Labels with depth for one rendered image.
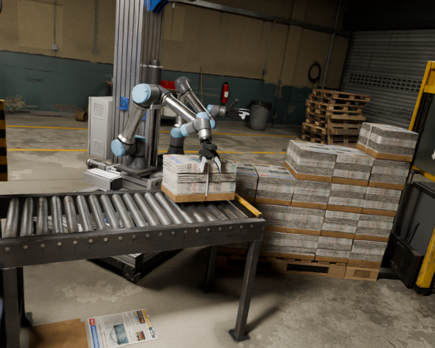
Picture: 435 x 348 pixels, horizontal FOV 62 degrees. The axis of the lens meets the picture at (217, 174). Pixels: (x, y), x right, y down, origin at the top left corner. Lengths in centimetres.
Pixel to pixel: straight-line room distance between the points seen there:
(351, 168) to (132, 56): 183
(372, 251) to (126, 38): 257
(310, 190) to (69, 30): 704
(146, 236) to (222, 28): 841
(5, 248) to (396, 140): 262
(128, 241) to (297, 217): 158
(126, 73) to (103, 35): 615
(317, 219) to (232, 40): 751
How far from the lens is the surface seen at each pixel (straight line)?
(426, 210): 365
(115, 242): 178
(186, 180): 204
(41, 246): 174
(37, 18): 889
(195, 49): 954
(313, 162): 285
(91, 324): 249
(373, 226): 322
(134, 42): 279
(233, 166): 213
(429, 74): 374
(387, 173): 310
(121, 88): 286
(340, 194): 301
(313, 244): 311
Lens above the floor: 161
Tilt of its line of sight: 17 degrees down
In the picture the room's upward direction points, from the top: 7 degrees clockwise
